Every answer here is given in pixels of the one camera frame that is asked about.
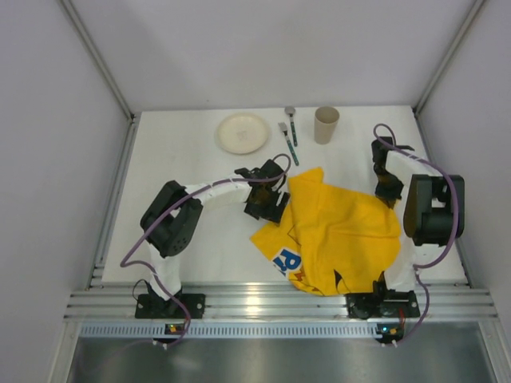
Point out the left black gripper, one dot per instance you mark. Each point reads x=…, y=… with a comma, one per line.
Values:
x=273, y=208

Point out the beige cup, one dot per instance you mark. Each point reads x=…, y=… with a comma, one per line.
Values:
x=326, y=120

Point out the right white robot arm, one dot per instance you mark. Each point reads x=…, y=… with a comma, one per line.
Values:
x=429, y=203

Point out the yellow cartoon cloth placemat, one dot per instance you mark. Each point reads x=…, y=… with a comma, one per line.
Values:
x=330, y=240

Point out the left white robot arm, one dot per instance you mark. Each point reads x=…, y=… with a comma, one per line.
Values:
x=171, y=219

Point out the aluminium mounting rail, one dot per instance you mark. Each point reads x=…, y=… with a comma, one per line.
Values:
x=272, y=301

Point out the fork with teal handle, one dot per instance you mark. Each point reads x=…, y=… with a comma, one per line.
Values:
x=284, y=130

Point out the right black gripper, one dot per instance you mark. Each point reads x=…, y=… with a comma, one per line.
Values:
x=388, y=191

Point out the aluminium frame post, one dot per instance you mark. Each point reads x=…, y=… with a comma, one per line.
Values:
x=71, y=12
x=461, y=33

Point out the cream round plate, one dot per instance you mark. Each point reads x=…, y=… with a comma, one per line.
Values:
x=242, y=133

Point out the left aluminium frame post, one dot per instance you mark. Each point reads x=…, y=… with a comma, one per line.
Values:
x=71, y=12

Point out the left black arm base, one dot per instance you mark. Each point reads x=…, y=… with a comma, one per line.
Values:
x=185, y=305

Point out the right aluminium frame post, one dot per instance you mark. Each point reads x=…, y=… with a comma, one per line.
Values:
x=461, y=33

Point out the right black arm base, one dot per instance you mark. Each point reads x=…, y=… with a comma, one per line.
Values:
x=382, y=302

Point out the spoon with teal handle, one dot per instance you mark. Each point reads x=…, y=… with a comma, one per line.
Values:
x=290, y=111

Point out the slotted grey cable duct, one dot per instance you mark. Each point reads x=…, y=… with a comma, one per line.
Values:
x=239, y=330

